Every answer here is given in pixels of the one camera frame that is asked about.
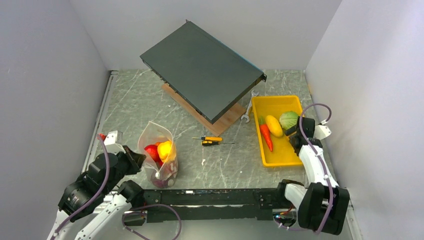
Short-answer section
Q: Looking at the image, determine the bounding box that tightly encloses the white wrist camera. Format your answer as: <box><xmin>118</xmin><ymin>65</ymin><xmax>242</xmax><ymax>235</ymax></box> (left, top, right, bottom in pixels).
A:
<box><xmin>99</xmin><ymin>130</ymin><xmax>125</xmax><ymax>154</ymax></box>
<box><xmin>313</xmin><ymin>123</ymin><xmax>332</xmax><ymax>140</ymax></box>

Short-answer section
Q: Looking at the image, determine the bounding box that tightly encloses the black yellow screwdriver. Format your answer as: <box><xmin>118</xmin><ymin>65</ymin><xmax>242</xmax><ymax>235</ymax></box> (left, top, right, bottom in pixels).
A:
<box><xmin>201</xmin><ymin>140</ymin><xmax>234</xmax><ymax>147</ymax></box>

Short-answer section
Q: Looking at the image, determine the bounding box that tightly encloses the orange toy carrot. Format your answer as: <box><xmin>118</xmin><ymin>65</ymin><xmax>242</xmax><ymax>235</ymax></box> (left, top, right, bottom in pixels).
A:
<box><xmin>258</xmin><ymin>116</ymin><xmax>274</xmax><ymax>152</ymax></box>

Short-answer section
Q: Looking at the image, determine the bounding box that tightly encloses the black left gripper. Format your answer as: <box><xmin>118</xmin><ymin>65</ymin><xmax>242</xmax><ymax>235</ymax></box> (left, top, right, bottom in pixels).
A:
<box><xmin>102</xmin><ymin>144</ymin><xmax>147</xmax><ymax>194</ymax></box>

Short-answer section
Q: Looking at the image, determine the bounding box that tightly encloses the silver open-end wrench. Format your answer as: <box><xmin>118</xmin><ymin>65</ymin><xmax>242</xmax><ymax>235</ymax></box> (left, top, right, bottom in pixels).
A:
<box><xmin>240</xmin><ymin>90</ymin><xmax>259</xmax><ymax>124</ymax></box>

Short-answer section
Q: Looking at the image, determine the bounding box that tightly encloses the wooden board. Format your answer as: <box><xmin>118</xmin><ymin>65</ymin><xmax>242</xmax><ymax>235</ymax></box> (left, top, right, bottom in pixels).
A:
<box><xmin>161</xmin><ymin>83</ymin><xmax>246</xmax><ymax>137</ymax></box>

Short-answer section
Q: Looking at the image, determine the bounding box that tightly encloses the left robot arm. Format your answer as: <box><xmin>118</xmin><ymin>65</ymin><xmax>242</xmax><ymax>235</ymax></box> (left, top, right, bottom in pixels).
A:
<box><xmin>47</xmin><ymin>145</ymin><xmax>146</xmax><ymax>240</ymax></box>

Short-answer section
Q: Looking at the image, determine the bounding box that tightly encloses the green toy cabbage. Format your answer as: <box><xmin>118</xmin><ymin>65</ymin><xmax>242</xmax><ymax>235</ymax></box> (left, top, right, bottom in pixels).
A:
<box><xmin>279</xmin><ymin>111</ymin><xmax>299</xmax><ymax>130</ymax></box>

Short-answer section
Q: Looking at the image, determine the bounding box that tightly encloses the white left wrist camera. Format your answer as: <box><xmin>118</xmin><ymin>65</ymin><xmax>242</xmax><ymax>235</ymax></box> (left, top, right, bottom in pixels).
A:
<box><xmin>99</xmin><ymin>130</ymin><xmax>125</xmax><ymax>154</ymax></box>

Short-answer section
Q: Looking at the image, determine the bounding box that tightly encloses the yellow toy bell pepper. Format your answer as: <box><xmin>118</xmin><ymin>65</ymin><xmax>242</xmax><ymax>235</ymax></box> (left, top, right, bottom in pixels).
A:
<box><xmin>157</xmin><ymin>140</ymin><xmax>173</xmax><ymax>163</ymax></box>

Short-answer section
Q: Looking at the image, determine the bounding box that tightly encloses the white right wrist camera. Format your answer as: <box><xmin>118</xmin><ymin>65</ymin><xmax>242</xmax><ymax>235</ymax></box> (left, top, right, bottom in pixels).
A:
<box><xmin>313</xmin><ymin>123</ymin><xmax>332</xmax><ymax>140</ymax></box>

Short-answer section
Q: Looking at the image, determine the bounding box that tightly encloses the purple toy onion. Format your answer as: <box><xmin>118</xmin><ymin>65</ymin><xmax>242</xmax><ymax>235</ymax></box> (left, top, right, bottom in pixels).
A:
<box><xmin>150</xmin><ymin>172</ymin><xmax>177</xmax><ymax>189</ymax></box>

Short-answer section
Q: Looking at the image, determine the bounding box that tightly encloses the aluminium side rail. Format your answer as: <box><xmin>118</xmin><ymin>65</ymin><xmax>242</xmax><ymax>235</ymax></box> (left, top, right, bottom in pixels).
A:
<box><xmin>81</xmin><ymin>70</ymin><xmax>119</xmax><ymax>172</ymax></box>

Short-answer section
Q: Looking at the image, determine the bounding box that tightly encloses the clear dotted zip bag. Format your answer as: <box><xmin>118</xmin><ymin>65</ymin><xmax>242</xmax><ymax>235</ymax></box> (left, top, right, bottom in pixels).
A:
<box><xmin>137</xmin><ymin>121</ymin><xmax>179</xmax><ymax>189</ymax></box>

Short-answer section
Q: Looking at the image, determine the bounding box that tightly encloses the yellow handled screwdriver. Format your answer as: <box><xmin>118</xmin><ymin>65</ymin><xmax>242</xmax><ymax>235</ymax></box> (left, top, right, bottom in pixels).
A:
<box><xmin>193</xmin><ymin>136</ymin><xmax>223</xmax><ymax>142</ymax></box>

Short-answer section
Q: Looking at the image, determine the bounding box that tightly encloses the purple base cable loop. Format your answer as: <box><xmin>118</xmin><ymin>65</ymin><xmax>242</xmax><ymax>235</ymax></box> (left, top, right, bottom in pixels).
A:
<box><xmin>121</xmin><ymin>203</ymin><xmax>182</xmax><ymax>240</ymax></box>

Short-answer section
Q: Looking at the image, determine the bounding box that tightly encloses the dark grey server chassis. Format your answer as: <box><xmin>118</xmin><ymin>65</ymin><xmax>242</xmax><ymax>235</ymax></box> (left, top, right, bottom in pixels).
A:
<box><xmin>140</xmin><ymin>20</ymin><xmax>267</xmax><ymax>124</ymax></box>

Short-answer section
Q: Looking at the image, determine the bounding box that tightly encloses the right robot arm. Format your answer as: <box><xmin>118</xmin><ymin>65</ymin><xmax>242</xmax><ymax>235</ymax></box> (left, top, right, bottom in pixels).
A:
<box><xmin>275</xmin><ymin>117</ymin><xmax>350</xmax><ymax>235</ymax></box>

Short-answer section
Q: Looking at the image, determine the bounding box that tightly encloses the red toy apple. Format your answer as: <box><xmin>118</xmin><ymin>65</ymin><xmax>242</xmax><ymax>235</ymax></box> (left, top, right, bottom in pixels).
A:
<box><xmin>144</xmin><ymin>144</ymin><xmax>162</xmax><ymax>163</ymax></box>

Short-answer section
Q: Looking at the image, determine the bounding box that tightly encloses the yellow plastic tray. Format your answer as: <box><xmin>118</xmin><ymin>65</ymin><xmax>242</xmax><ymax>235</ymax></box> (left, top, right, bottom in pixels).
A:
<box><xmin>252</xmin><ymin>95</ymin><xmax>303</xmax><ymax>168</ymax></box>

